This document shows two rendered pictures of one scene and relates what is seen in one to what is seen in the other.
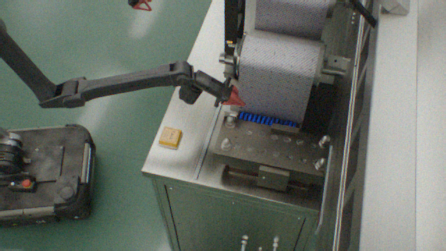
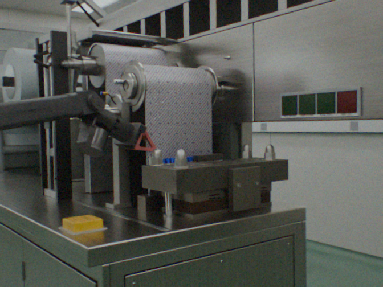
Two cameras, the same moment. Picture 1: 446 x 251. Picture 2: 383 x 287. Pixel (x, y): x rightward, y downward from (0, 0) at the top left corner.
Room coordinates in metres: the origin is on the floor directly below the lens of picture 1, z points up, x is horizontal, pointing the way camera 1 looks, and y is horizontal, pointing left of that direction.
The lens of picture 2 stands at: (0.09, 0.85, 1.14)
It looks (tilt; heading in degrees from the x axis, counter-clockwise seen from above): 3 degrees down; 309
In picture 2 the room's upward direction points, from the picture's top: 1 degrees counter-clockwise
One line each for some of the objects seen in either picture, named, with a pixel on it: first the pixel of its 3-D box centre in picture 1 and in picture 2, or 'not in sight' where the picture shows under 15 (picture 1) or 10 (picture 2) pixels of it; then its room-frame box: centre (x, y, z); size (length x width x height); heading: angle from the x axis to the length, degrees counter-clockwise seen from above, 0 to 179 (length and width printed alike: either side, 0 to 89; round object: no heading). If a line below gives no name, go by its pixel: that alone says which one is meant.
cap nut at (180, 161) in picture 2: (226, 143); (180, 158); (0.81, 0.00, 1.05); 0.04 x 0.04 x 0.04
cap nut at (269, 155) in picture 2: (322, 163); (269, 151); (0.73, -0.31, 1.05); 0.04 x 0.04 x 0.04
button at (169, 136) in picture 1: (170, 137); (82, 223); (0.93, 0.21, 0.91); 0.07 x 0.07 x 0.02; 76
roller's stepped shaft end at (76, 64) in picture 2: not in sight; (70, 64); (1.29, -0.04, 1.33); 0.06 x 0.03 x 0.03; 76
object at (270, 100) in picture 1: (271, 102); (180, 135); (0.94, -0.16, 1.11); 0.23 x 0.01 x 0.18; 76
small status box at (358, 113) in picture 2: (323, 188); (317, 103); (0.57, -0.28, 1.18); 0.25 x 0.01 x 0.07; 166
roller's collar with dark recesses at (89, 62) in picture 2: not in sight; (88, 65); (1.28, -0.10, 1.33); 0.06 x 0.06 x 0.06; 76
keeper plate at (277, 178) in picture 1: (272, 178); (245, 188); (0.72, -0.16, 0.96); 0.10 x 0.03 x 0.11; 76
